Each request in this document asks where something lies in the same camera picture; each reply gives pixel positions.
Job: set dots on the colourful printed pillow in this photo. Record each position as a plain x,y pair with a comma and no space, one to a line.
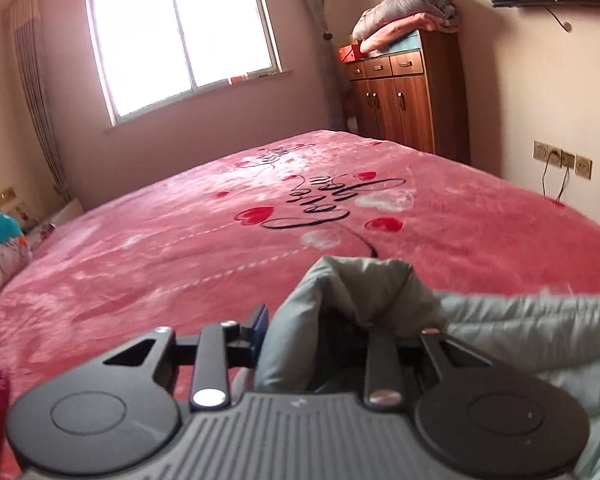
0,255

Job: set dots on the pink printed plush blanket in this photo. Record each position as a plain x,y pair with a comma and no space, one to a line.
180,240

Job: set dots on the grey-green padded jacket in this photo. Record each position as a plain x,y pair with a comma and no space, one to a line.
520,330

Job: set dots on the white framed window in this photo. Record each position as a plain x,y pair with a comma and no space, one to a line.
180,35

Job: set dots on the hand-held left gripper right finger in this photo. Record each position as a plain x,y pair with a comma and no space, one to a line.
381,357

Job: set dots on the teal folded cloth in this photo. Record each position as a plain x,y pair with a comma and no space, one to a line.
405,42

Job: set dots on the pink folded quilt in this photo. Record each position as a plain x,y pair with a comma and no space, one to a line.
395,32

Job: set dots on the grey checked curtain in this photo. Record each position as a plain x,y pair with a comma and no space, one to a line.
37,90
325,35

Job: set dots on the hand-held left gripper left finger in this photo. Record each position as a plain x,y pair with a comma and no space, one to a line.
260,321

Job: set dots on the red box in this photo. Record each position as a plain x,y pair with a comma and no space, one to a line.
350,53

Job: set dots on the grey folded quilt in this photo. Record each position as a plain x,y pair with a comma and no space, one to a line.
420,5

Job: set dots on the brown wooden cabinet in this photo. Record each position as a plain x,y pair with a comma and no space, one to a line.
410,105

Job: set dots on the beige wall socket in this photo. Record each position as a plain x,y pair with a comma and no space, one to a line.
6,195
542,150
584,167
568,161

